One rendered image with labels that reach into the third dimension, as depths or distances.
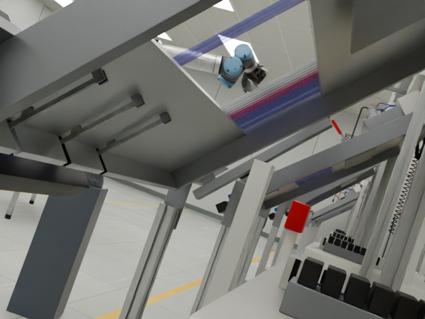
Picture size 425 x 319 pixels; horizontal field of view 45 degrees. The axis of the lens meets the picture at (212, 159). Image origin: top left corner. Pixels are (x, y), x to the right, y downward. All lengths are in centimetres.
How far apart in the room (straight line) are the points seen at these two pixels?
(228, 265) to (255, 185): 26
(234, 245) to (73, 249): 72
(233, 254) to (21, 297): 91
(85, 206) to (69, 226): 10
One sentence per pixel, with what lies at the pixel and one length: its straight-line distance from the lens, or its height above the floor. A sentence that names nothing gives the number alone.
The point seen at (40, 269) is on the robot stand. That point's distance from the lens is 209.
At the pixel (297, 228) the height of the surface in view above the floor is 64.
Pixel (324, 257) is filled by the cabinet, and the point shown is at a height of 61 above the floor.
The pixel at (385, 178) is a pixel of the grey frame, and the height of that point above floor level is 102.
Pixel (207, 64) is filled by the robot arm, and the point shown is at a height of 116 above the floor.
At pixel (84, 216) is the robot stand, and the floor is 44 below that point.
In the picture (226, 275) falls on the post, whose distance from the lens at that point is 159.
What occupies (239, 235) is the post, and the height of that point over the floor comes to 60.
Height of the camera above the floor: 73
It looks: 2 degrees up
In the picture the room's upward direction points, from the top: 20 degrees clockwise
